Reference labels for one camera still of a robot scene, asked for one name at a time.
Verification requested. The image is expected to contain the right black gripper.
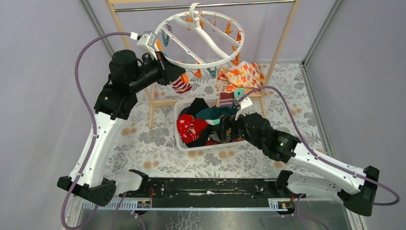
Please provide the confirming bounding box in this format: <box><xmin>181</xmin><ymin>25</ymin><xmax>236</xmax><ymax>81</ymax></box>
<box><xmin>213</xmin><ymin>107</ymin><xmax>264</xmax><ymax>150</ymax></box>

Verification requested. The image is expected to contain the red white striped sock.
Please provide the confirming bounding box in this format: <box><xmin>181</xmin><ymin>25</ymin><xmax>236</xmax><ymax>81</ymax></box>
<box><xmin>171</xmin><ymin>73</ymin><xmax>192</xmax><ymax>94</ymax></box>

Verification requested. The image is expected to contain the white round clip hanger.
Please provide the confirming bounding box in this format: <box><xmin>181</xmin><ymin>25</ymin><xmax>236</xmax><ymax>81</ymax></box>
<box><xmin>154</xmin><ymin>2</ymin><xmax>245</xmax><ymax>69</ymax></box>

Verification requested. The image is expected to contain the red bear christmas sock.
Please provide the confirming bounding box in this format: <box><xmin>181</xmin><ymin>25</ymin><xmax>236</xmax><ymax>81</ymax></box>
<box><xmin>176</xmin><ymin>114</ymin><xmax>208</xmax><ymax>144</ymax></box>

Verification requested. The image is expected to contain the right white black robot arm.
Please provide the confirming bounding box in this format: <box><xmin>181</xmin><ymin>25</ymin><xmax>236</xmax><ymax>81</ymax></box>
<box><xmin>220</xmin><ymin>113</ymin><xmax>380</xmax><ymax>217</ymax></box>

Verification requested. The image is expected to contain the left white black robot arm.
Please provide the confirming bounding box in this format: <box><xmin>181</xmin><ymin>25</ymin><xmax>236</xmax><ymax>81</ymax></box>
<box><xmin>57</xmin><ymin>50</ymin><xmax>186</xmax><ymax>207</ymax></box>

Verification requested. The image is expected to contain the dark green sock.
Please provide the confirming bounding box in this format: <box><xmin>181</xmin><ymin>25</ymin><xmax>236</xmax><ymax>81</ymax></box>
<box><xmin>195</xmin><ymin>106</ymin><xmax>237</xmax><ymax>126</ymax></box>

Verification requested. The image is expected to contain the purple striped sock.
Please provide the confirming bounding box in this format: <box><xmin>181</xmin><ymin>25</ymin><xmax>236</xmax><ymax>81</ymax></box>
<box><xmin>219</xmin><ymin>92</ymin><xmax>235</xmax><ymax>107</ymax></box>

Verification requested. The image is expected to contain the wooden clothes rack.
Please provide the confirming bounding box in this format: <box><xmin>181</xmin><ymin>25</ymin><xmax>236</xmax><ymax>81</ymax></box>
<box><xmin>105</xmin><ymin>0</ymin><xmax>301</xmax><ymax>128</ymax></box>

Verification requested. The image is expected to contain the white laundry basket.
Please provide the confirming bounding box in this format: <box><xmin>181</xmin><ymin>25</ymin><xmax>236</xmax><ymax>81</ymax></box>
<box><xmin>173</xmin><ymin>98</ymin><xmax>248</xmax><ymax>152</ymax></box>

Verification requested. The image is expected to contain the black sock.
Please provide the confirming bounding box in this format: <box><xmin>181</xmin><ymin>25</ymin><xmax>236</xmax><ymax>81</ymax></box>
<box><xmin>178</xmin><ymin>98</ymin><xmax>209</xmax><ymax>118</ymax></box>

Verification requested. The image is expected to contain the orange floral cloth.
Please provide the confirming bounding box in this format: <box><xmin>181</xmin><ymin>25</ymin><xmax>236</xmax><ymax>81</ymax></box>
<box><xmin>216</xmin><ymin>61</ymin><xmax>265</xmax><ymax>95</ymax></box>

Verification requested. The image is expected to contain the metal rack rod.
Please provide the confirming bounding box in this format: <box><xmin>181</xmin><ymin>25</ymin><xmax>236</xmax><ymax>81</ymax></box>
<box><xmin>114</xmin><ymin>0</ymin><xmax>296</xmax><ymax>12</ymax></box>

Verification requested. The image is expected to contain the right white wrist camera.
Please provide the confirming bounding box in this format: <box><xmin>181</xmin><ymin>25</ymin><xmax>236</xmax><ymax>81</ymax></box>
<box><xmin>233</xmin><ymin>97</ymin><xmax>256</xmax><ymax>121</ymax></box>

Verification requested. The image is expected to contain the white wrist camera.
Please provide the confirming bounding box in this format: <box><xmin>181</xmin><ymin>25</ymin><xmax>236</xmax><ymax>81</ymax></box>
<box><xmin>130</xmin><ymin>31</ymin><xmax>161</xmax><ymax>60</ymax></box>
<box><xmin>233</xmin><ymin>97</ymin><xmax>256</xmax><ymax>121</ymax></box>

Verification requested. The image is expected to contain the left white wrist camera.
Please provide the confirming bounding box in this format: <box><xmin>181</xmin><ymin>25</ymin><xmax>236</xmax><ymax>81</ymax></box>
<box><xmin>130</xmin><ymin>31</ymin><xmax>161</xmax><ymax>60</ymax></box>

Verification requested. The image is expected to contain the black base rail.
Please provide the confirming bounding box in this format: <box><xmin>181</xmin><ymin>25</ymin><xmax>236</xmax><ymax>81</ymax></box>
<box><xmin>125</xmin><ymin>178</ymin><xmax>299</xmax><ymax>209</ymax></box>

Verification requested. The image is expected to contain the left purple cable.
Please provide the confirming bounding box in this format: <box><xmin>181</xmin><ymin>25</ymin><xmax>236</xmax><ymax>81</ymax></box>
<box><xmin>61</xmin><ymin>32</ymin><xmax>132</xmax><ymax>230</ymax></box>

